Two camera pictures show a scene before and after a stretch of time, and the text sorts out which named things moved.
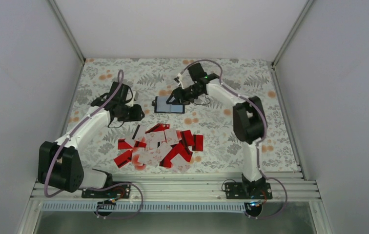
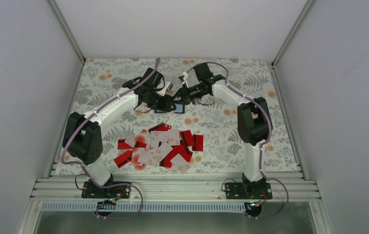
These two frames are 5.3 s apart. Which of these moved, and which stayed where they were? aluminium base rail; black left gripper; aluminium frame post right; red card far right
Moved: black left gripper
Stayed: red card far right; aluminium frame post right; aluminium base rail
